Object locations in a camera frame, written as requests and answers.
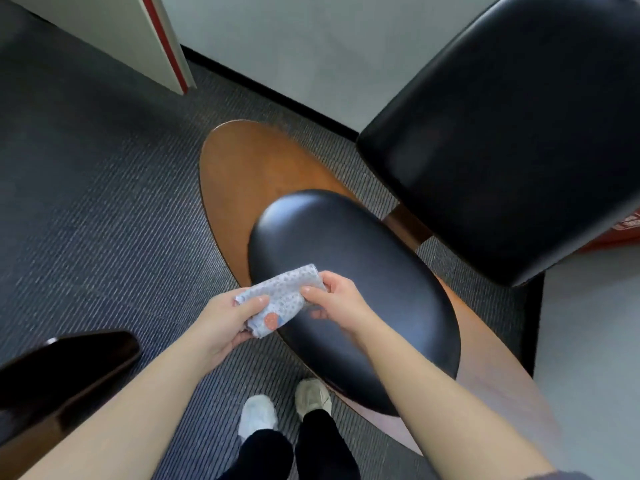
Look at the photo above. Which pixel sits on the person's right hand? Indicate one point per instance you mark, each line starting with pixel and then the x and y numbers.
pixel 347 307

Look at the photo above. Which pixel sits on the person's left hand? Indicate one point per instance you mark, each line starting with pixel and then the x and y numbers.
pixel 217 327

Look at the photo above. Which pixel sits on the person's left thumb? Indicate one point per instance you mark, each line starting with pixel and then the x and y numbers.
pixel 254 304

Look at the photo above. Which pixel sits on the person's right thumb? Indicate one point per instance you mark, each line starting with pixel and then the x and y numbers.
pixel 314 294

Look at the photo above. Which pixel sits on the grey patterned cleaning cloth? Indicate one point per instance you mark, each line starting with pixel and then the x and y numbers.
pixel 285 294

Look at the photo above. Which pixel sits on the person's left forearm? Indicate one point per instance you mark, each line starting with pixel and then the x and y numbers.
pixel 135 419

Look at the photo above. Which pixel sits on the person's right forearm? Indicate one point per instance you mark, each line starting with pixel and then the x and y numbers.
pixel 440 409

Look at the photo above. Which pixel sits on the black oval backrest cushion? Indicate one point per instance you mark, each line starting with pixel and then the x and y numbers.
pixel 365 274

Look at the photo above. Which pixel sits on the person's white right shoe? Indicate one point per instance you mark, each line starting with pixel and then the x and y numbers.
pixel 313 397

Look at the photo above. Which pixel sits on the person's white shoe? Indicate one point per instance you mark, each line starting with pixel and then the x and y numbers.
pixel 257 415
pixel 313 397

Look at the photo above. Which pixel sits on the person's white left shoe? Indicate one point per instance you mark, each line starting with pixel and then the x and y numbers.
pixel 257 415

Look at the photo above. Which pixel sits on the person's black trousers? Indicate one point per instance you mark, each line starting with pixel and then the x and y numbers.
pixel 305 452

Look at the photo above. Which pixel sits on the large black seat cushion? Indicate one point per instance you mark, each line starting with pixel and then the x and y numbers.
pixel 510 134

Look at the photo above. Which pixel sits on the white panel with red edge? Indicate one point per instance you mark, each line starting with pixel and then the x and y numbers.
pixel 125 29

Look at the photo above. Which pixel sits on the red box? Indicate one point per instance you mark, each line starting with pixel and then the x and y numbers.
pixel 617 232

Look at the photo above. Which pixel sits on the wooden chair frame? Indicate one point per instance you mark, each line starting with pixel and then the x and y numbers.
pixel 240 184

